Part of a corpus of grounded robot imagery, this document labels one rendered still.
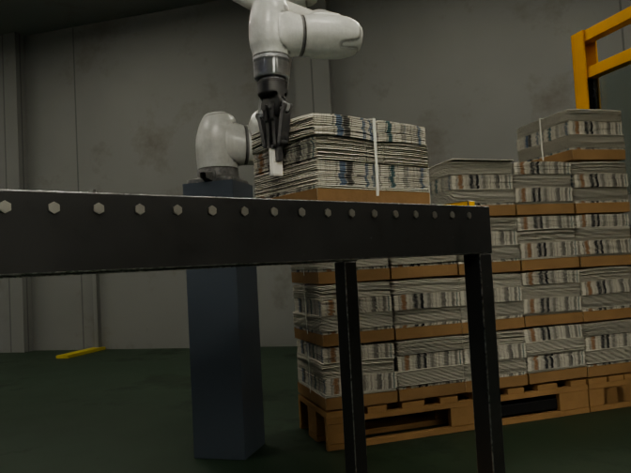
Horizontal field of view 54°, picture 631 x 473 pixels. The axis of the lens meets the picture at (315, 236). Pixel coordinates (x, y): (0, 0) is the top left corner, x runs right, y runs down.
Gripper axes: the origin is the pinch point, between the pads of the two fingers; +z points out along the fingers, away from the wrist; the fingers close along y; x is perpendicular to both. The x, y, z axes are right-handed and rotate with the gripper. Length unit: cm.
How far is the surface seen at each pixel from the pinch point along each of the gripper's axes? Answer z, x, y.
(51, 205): 15, 62, -30
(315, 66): -142, -240, 266
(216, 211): 15.8, 34.7, -29.6
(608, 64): -69, -226, 19
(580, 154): -16, -167, 8
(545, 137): -27, -170, 25
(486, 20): -163, -329, 158
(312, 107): -107, -237, 270
